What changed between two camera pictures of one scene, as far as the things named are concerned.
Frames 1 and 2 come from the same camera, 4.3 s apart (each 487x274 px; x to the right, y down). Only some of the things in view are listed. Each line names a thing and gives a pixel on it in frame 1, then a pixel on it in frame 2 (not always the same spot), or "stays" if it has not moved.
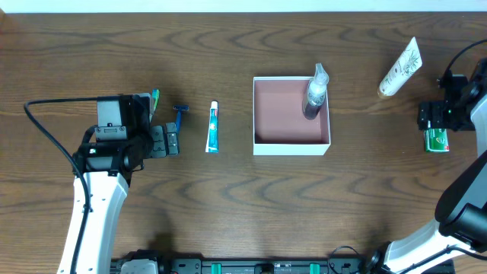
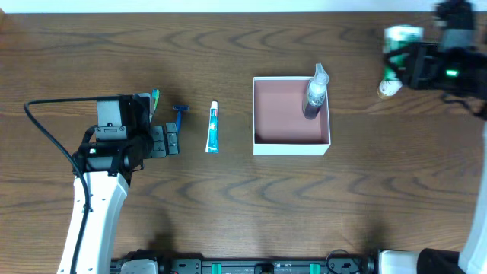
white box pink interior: (279, 126) stays
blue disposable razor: (179, 108) stays
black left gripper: (157, 141) stays
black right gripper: (424, 116) to (415, 65)
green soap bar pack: (436, 140) to (396, 35)
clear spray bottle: (316, 93) stays
